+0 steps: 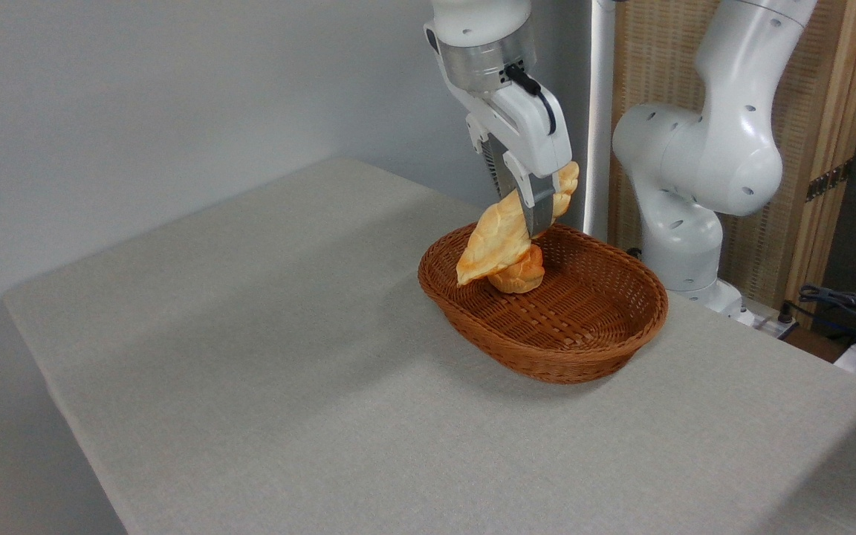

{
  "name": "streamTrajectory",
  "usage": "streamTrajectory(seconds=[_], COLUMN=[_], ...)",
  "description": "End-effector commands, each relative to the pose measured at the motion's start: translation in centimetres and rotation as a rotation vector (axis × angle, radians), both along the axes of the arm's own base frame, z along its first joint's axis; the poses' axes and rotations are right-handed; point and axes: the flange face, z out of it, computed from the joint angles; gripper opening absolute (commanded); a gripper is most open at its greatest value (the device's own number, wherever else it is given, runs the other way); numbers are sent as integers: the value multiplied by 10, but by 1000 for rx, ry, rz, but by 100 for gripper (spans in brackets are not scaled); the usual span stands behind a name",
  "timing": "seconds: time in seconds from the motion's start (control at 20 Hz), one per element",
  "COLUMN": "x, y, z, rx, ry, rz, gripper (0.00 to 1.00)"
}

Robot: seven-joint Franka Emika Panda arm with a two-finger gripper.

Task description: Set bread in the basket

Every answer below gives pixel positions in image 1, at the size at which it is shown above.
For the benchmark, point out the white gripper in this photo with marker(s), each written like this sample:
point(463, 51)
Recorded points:
point(532, 126)

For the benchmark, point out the long leaf-shaped bread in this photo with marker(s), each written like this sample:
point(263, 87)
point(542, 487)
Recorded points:
point(495, 238)

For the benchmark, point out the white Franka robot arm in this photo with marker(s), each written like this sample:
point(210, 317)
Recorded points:
point(725, 148)

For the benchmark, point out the small round flower-shaped bread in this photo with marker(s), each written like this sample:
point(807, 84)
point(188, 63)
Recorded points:
point(524, 276)

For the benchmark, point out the brown woven wicker basket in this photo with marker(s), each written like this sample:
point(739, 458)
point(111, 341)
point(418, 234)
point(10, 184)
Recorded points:
point(576, 331)

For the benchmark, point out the white vertical pole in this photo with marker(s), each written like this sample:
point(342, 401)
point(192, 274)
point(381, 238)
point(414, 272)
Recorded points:
point(599, 111)

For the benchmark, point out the white power strip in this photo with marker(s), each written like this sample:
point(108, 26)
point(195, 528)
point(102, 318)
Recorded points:
point(770, 325)

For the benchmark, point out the grey tablecloth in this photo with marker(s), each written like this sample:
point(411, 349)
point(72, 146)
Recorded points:
point(250, 334)

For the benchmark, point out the black metal screen hinge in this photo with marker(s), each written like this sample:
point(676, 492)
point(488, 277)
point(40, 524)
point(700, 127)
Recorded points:
point(829, 180)

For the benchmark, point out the woven wooden folding screen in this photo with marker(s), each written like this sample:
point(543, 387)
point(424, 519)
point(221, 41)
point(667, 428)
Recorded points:
point(814, 89)

